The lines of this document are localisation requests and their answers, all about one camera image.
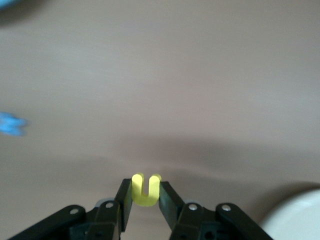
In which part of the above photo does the yellow foam letter u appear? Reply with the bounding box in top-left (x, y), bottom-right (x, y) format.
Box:
top-left (131, 173), bottom-right (163, 208)

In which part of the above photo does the beige round plate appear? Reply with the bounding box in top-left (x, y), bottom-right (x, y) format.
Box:
top-left (259, 188), bottom-right (320, 240)

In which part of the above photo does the blue foam letter x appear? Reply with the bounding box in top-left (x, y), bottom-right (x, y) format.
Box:
top-left (0, 111), bottom-right (28, 138)

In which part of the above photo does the blue round plate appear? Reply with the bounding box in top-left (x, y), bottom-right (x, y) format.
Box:
top-left (0, 0), bottom-right (22, 11)

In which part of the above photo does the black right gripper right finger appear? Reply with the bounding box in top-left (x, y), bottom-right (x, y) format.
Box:
top-left (159, 181), bottom-right (273, 240)

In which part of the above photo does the brown table cover sheet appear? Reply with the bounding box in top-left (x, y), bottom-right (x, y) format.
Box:
top-left (0, 0), bottom-right (320, 240)

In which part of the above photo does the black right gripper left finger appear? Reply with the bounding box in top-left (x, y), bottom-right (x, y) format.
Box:
top-left (7, 177), bottom-right (134, 240)

